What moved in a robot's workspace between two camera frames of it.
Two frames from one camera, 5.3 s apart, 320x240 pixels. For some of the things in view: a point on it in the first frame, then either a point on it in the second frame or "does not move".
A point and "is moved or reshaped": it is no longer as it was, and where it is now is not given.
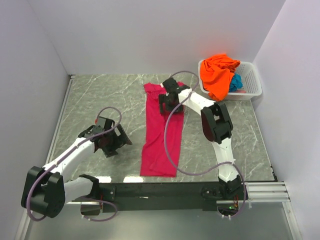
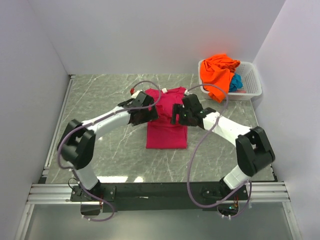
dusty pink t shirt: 241,91 does not move
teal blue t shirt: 236,82 does not move
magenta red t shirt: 154,162 is moved or reshaped
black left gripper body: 110,141 → 147,115
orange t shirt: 216,72 does not move
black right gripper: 162,98 → 178,109
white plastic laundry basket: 250,79 does not move
